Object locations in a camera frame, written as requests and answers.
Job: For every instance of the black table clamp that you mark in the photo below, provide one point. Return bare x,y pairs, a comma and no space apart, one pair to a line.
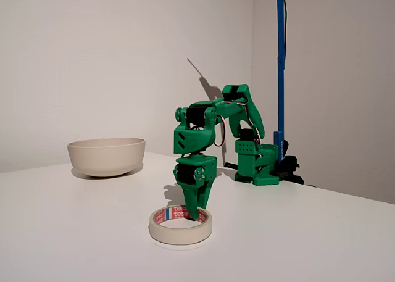
290,166

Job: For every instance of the white round bowl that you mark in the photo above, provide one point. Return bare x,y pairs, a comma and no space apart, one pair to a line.
105,158

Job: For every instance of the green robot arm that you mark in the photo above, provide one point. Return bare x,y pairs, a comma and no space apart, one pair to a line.
247,164

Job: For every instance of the blue metal pole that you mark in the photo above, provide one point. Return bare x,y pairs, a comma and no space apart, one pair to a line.
281,78

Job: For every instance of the beige masking tape roll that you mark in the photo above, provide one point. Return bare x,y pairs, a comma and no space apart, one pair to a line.
179,235

